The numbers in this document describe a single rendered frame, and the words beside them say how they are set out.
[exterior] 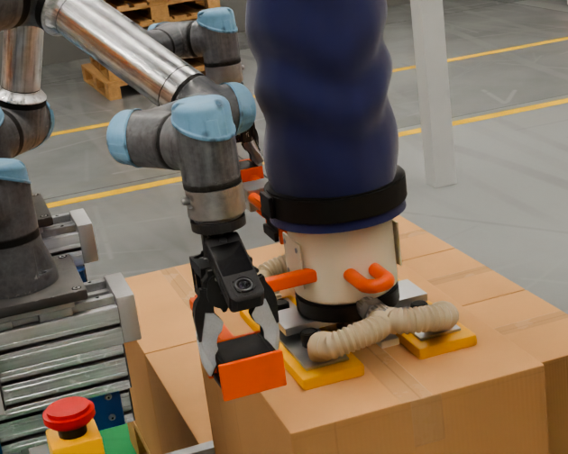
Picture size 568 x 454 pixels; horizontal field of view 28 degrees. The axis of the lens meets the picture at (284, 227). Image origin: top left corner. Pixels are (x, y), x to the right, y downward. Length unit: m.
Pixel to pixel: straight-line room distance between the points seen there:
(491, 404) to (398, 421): 0.15
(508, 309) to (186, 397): 0.86
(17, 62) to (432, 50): 3.43
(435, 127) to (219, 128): 4.40
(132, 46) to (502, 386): 0.73
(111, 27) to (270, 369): 0.55
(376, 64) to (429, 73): 4.00
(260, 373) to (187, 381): 1.28
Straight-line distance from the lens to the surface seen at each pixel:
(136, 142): 1.47
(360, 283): 1.71
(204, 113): 1.39
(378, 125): 1.72
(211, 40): 2.28
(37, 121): 2.58
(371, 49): 1.68
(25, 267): 2.02
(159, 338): 3.01
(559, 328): 2.83
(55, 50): 11.69
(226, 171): 1.41
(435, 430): 1.68
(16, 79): 2.55
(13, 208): 2.00
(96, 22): 1.68
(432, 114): 5.74
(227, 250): 1.42
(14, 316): 2.04
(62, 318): 2.05
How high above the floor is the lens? 1.71
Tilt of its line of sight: 18 degrees down
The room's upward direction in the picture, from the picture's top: 7 degrees counter-clockwise
